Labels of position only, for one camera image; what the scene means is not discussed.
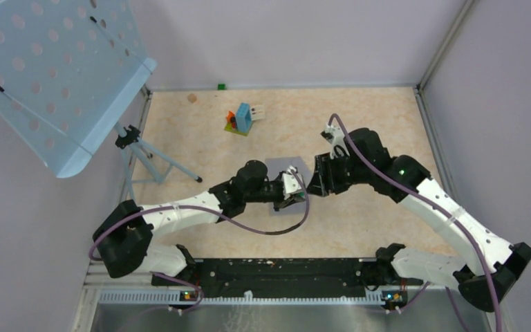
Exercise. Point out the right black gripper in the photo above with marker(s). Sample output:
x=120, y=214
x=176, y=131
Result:
x=323, y=182

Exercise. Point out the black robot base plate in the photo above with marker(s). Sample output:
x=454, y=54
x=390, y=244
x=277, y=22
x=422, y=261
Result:
x=300, y=278

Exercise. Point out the light blue perforated music stand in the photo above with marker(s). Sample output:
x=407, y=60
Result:
x=68, y=72

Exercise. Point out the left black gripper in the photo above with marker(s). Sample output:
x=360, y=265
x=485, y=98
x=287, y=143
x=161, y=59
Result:
x=284, y=199

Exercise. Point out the colourful toy block assembly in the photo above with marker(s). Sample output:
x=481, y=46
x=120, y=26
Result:
x=241, y=121

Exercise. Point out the white slotted cable duct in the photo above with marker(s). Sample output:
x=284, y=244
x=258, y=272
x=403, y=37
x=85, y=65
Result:
x=176, y=297

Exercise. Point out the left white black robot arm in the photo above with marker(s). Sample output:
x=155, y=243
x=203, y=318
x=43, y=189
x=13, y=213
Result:
x=127, y=240

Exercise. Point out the small tan wooden piece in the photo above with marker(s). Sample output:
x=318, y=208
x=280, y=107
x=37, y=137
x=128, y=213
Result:
x=192, y=98

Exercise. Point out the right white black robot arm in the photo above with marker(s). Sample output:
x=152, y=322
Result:
x=485, y=266

